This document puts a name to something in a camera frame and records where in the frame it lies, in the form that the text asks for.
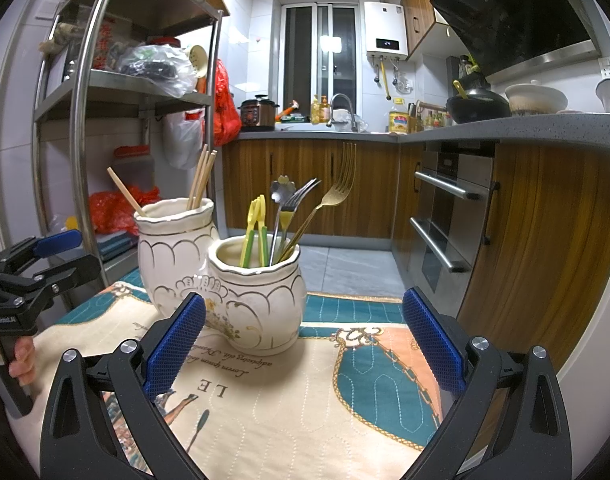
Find white ceramic pot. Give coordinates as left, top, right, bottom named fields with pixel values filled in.
left=505, top=80, right=568, bottom=115

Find black wok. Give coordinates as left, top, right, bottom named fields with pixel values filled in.
left=445, top=80, right=512, bottom=125

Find green handled yellow spoon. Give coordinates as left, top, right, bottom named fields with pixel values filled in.
left=255, top=195, right=270, bottom=267

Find floral ceramic utensil holder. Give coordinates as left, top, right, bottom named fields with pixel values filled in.
left=134, top=197, right=307, bottom=356

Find row of seasoning bottles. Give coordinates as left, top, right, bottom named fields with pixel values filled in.
left=409, top=101, right=453, bottom=131

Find wooden wall cabinet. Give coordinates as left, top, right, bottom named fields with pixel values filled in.
left=400, top=0, right=456, bottom=58

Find crumpled red plastic bag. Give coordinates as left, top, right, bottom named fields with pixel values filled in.
left=89, top=186, right=160, bottom=235

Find yellow cooking oil bottle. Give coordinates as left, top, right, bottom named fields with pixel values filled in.
left=387, top=104, right=410, bottom=134

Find grey kitchen countertop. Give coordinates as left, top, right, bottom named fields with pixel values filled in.
left=237, top=112, right=610, bottom=143

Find black range hood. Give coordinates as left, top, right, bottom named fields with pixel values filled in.
left=430, top=0, right=602, bottom=78

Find kitchen window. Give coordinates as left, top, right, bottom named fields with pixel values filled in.
left=280, top=2, right=360, bottom=123

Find rice cooker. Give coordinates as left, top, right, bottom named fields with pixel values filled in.
left=239, top=94, right=280, bottom=132

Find silver spoon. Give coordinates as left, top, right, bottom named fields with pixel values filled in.
left=267, top=175, right=296, bottom=267

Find white water heater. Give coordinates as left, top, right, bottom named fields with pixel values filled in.
left=363, top=1, right=410, bottom=61

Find built-in oven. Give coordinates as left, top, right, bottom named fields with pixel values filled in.
left=409, top=141, right=500, bottom=296

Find gold fork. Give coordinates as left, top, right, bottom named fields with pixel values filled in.
left=280, top=142, right=358, bottom=263

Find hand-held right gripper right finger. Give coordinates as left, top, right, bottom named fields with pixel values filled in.
left=402, top=287, right=573, bottom=480

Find silver fork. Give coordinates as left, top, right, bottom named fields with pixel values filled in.
left=272, top=178, right=322, bottom=266

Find clear plastic bag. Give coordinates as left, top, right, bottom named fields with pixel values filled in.
left=112, top=42, right=198, bottom=98

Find yellow soap bottle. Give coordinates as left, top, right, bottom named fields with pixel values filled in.
left=311, top=94, right=333, bottom=125

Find metal shelf rack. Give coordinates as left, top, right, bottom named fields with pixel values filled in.
left=32, top=0, right=230, bottom=306

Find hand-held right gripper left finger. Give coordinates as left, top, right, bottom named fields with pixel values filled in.
left=40, top=292, right=208, bottom=480

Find yellow skimmer ladle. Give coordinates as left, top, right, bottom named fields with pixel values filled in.
left=187, top=44, right=208, bottom=81

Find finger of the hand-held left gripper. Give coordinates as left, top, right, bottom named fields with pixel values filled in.
left=0, top=254, right=102, bottom=312
left=0, top=229, right=84, bottom=282

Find kitchen faucet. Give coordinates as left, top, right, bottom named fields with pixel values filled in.
left=330, top=92, right=360, bottom=133

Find red lidded plastic container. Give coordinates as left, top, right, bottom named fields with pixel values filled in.
left=114, top=144, right=153, bottom=191

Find yellow plastic fork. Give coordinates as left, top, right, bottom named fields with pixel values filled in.
left=240, top=196, right=260, bottom=268

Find blue plastic tray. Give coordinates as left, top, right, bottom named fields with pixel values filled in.
left=97, top=230, right=140, bottom=262

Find white plastic bag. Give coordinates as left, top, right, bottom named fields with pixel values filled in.
left=162, top=109, right=206, bottom=171

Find yellow lidded clear box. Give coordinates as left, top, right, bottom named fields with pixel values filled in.
left=55, top=215, right=83, bottom=241

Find wooden base cabinets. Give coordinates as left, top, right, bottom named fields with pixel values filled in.
left=222, top=135, right=610, bottom=376

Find hanging red plastic bag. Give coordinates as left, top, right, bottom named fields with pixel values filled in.
left=212, top=59, right=243, bottom=147

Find printed quilted table mat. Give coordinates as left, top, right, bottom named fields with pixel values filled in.
left=22, top=267, right=466, bottom=480

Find red printed package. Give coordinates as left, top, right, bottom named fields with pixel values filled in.
left=92, top=17, right=133, bottom=71

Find person's left hand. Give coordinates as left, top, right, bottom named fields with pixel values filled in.
left=9, top=334, right=37, bottom=387

